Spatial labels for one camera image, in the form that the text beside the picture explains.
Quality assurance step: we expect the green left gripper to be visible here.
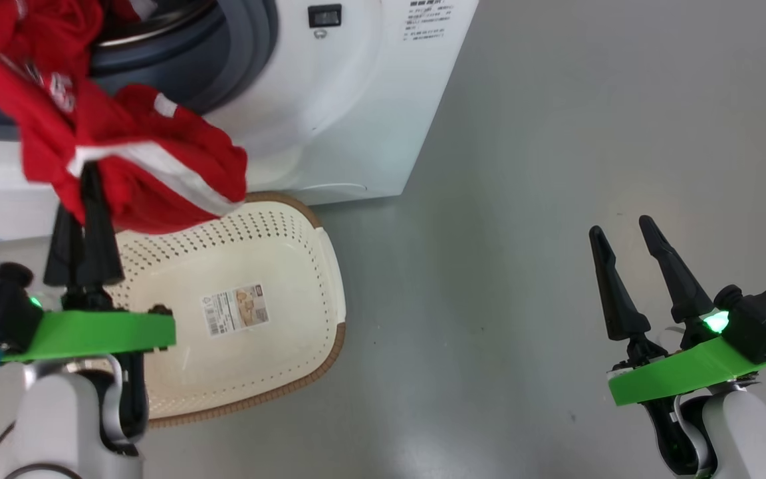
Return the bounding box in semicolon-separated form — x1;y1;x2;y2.
1;162;178;364

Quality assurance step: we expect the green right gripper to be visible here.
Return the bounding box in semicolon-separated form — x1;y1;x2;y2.
588;214;766;408

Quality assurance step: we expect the red and white garment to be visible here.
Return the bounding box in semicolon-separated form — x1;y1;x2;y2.
0;0;249;235

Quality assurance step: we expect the cream perforated laundry basket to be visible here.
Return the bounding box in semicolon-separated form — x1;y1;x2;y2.
100;192;347;430

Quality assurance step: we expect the grey rubber door gasket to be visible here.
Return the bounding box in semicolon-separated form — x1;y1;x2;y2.
0;0;279;140

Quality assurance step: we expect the white front-load washing machine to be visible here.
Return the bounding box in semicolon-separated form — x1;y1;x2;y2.
0;0;480;243

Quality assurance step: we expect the black door latch socket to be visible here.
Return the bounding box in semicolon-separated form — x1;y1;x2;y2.
308;5;342;29

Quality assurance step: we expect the paper product label sticker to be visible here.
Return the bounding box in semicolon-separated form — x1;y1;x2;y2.
201;285;269;337

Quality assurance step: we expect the stainless steel washer drum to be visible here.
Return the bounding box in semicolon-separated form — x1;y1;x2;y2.
94;0;217;49

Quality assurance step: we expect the printed text label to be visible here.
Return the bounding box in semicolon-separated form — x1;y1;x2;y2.
403;0;450;41

